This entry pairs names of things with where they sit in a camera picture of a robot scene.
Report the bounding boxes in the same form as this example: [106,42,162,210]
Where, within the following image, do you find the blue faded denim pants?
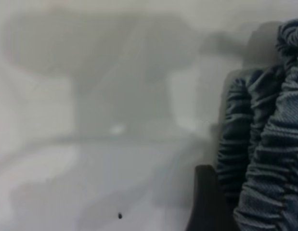
[216,18,298,231]

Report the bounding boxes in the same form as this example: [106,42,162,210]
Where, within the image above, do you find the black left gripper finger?
[186,165,236,231]

